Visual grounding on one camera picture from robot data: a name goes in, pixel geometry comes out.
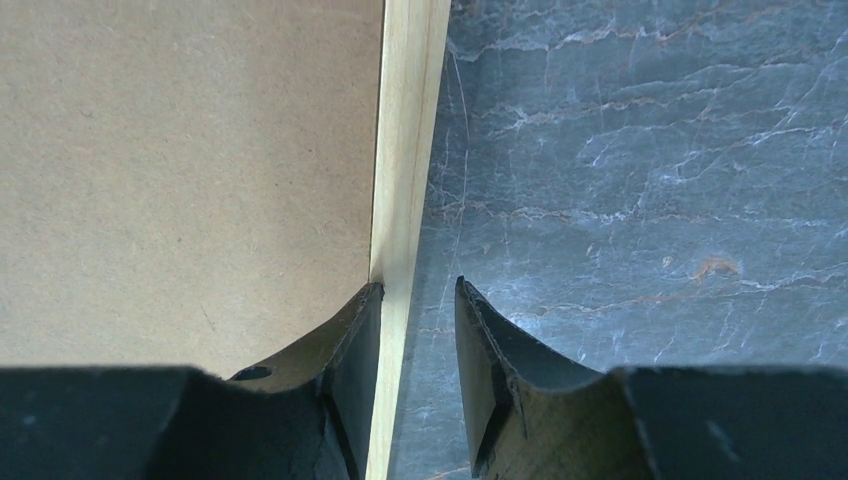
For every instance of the wooden picture frame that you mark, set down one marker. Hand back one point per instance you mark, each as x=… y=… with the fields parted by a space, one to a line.
x=413 y=43

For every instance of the brown backing board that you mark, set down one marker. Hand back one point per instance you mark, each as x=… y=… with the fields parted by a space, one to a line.
x=182 y=181

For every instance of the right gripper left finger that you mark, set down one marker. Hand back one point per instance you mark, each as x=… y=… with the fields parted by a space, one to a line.
x=304 y=412

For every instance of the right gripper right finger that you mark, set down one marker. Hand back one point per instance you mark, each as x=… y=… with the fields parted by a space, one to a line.
x=532 y=413

